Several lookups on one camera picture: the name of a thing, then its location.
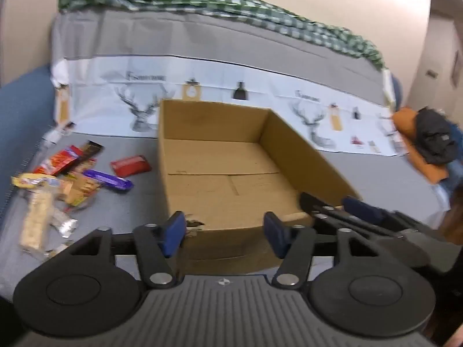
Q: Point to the black cloth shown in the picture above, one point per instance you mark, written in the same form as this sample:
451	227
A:
434	137

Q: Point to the clear pale cracker packet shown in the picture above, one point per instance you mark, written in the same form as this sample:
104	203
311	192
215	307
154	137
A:
36	220

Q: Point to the green checkered blanket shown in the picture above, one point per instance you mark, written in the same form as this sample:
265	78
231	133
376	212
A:
217	3

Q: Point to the purple snack packet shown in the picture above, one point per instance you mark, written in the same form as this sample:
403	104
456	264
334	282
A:
108	180

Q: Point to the person's right forearm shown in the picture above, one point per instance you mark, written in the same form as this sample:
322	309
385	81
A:
452	224

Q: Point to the brown cardboard box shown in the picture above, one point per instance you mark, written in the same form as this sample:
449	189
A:
217	173

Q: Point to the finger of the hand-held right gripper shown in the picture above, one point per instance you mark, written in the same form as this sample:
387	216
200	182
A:
361	209
314	204

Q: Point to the blue sofa cushion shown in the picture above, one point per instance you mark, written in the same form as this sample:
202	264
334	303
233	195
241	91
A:
21	115
397	92

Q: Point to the blue jeans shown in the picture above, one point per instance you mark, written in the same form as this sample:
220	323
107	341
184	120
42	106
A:
455	177

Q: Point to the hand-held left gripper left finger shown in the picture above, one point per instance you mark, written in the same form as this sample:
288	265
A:
174	232

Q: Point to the clear brown cracker packet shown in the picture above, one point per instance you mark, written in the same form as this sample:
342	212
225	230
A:
81	189

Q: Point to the grey sofa seat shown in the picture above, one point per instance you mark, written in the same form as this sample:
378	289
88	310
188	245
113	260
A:
119	217

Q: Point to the red square snack packet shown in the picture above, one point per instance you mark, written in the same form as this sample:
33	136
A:
130	165

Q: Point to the silver foil snack packet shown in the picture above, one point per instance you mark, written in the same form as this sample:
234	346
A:
65	224

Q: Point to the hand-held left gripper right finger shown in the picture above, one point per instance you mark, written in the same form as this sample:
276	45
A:
275	235

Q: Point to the grey deer print cloth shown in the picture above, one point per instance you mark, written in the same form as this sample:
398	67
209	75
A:
217	43

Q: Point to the black chocolate bar packet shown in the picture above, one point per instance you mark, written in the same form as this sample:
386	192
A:
90	150

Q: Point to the red orange print snack packet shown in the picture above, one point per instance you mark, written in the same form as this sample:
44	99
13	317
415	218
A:
59	161

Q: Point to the yellow snack packet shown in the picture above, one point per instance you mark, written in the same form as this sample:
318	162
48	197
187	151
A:
30	180

